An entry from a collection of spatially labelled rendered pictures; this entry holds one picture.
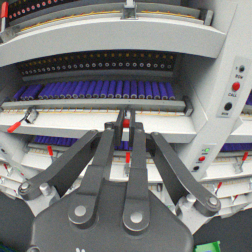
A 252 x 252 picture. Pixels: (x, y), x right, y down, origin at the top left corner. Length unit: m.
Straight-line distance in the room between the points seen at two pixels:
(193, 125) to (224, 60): 0.15
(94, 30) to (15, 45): 0.17
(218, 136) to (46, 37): 0.41
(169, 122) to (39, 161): 0.49
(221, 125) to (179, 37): 0.21
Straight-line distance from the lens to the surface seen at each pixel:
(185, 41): 0.23
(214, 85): 0.26
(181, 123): 0.30
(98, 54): 0.37
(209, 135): 0.32
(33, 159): 0.57
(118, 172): 0.42
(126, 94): 0.31
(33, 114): 0.37
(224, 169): 0.56
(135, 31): 0.21
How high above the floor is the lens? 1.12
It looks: 34 degrees down
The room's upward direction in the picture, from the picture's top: straight up
